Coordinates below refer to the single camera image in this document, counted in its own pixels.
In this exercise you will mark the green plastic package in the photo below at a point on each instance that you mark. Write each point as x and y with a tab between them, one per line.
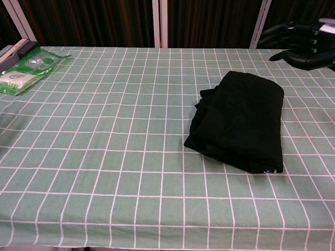
31	68

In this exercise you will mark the white screen frame post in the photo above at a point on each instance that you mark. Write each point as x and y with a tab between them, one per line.
22	23
259	23
160	23

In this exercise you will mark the dark pleated curtain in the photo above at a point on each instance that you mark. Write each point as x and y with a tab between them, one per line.
301	13
8	23
91	23
214	23

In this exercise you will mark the beige wooden strip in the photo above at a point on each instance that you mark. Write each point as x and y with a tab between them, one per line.
23	40

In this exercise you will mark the green white checkered tablecloth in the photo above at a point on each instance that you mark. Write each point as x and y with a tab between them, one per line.
104	157

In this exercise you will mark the black T-shirt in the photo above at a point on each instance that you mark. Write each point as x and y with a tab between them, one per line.
240	123

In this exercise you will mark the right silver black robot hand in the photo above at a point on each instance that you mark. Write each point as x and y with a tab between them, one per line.
306	44

